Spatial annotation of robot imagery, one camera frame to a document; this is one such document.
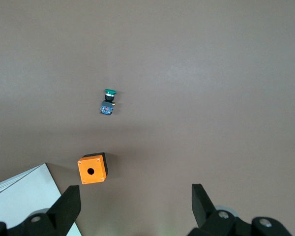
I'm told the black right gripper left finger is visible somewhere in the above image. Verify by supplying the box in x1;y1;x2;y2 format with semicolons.
0;184;82;236

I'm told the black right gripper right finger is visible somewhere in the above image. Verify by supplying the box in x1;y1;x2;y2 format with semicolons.
186;183;295;236

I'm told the green push button switch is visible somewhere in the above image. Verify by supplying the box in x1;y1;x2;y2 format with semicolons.
99;88;119;116

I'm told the white drawer cabinet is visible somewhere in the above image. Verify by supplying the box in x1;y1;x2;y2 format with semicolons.
0;162;83;236

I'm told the orange button enclosure box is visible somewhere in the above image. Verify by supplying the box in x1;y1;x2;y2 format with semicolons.
77;152;110;186

